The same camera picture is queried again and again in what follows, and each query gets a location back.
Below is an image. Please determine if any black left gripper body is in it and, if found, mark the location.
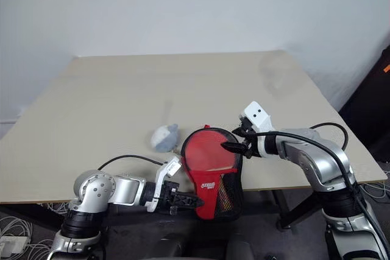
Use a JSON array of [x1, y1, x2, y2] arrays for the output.
[[158, 180, 181, 212]]

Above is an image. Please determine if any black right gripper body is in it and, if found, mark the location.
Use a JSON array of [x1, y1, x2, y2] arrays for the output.
[[238, 116, 260, 160]]

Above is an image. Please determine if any red black mesh paddle case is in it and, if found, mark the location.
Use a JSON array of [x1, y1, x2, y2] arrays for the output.
[[180, 124, 245, 222]]

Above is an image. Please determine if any red table tennis paddle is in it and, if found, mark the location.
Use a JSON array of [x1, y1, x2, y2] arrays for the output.
[[183, 132, 240, 173]]

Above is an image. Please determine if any white grey plush ball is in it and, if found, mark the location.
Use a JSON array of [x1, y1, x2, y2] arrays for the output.
[[149, 123, 181, 153]]

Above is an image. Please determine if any black table leg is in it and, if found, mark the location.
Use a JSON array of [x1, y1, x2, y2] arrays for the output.
[[272, 187, 308, 231]]

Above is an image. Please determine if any black box with orange mark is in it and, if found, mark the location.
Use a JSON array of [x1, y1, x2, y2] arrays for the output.
[[338, 44, 390, 164]]

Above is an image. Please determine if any white power strip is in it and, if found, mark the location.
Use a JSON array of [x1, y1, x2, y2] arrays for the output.
[[0, 235, 29, 255]]

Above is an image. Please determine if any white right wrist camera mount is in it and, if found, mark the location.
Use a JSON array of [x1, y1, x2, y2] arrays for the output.
[[238, 100, 277, 135]]

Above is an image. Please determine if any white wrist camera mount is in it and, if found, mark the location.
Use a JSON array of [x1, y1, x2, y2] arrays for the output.
[[145, 156, 182, 214], [238, 100, 277, 135]]

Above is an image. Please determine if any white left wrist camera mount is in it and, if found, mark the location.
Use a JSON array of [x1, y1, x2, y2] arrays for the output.
[[145, 156, 182, 214]]

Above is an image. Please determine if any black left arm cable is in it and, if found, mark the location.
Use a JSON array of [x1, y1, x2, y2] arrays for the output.
[[97, 154, 168, 171]]

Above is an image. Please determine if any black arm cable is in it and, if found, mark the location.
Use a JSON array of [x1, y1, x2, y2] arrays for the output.
[[97, 154, 168, 171], [255, 122, 390, 256]]

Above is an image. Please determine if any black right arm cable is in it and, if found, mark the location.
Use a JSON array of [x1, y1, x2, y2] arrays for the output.
[[255, 122, 390, 256]]

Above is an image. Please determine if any white floor cable bundle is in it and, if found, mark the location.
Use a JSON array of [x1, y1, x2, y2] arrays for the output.
[[0, 202, 66, 260], [355, 170, 390, 208]]

